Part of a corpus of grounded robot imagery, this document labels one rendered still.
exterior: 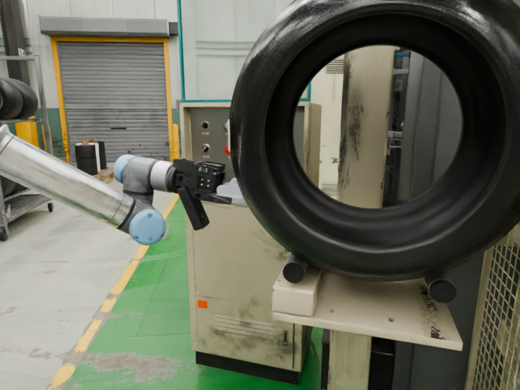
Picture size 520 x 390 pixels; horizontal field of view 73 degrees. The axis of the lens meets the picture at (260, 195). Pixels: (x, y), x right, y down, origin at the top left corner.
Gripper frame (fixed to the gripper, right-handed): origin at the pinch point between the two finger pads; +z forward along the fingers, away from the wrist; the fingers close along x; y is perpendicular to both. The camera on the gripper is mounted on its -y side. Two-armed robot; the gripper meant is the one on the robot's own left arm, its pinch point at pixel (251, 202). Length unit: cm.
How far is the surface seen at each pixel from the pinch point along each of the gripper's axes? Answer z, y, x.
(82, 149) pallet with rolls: -451, -94, 434
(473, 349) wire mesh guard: 64, -39, 30
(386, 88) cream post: 25.2, 30.2, 27.9
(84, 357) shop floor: -94, -115, 52
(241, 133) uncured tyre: 0.0, 16.3, -11.5
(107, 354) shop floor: -85, -113, 57
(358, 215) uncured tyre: 24.5, -2.4, 16.0
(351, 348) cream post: 31, -49, 28
